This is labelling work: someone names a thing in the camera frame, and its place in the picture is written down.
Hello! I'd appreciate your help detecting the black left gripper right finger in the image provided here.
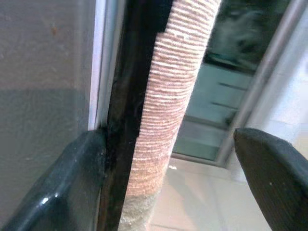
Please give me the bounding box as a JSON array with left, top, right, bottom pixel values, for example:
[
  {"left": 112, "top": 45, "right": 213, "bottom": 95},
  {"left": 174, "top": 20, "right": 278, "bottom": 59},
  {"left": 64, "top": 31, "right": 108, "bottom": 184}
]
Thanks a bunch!
[{"left": 233, "top": 127, "right": 308, "bottom": 231}]

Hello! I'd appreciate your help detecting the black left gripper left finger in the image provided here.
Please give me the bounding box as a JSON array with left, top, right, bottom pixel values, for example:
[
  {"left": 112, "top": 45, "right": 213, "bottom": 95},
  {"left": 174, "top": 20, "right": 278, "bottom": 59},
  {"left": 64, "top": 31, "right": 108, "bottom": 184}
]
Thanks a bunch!
[{"left": 0, "top": 127, "right": 108, "bottom": 231}]

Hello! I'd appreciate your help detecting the mini fridge door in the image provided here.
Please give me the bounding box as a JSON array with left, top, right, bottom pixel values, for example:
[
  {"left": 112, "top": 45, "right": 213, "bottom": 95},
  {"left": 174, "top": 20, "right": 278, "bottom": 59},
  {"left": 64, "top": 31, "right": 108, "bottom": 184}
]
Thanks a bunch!
[{"left": 0, "top": 0, "right": 173, "bottom": 231}]

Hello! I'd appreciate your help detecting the pink striped cloth-wrapped handle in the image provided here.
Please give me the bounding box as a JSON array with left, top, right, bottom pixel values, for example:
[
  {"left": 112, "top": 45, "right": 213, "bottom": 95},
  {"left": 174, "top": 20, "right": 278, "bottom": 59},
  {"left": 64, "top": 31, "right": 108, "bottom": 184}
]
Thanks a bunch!
[{"left": 117, "top": 0, "right": 222, "bottom": 231}]

